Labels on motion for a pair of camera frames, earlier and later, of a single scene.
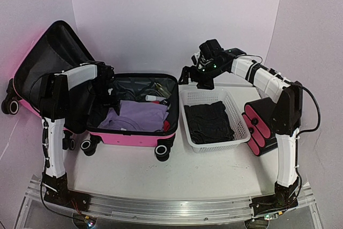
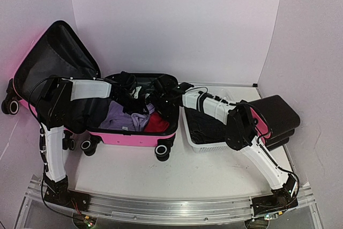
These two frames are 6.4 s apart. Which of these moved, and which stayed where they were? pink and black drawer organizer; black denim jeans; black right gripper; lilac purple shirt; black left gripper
Moved: lilac purple shirt; black right gripper; black left gripper
Stayed: black denim jeans; pink and black drawer organizer
